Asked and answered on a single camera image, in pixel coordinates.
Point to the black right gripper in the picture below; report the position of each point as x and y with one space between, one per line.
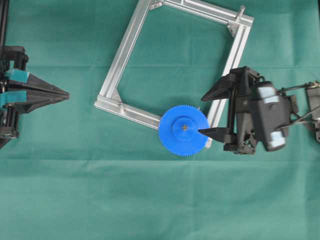
238 135

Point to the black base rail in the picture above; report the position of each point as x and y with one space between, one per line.
4 9

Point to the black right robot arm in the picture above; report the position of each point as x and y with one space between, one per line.
305 105

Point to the aluminium extrusion frame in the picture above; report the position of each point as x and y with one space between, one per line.
156 54

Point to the green table cloth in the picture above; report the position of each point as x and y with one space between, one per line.
54 185

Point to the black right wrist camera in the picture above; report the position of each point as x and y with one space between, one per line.
270 115

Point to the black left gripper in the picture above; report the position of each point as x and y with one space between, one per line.
14 99

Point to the blue plastic gear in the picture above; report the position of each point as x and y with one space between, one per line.
178 130

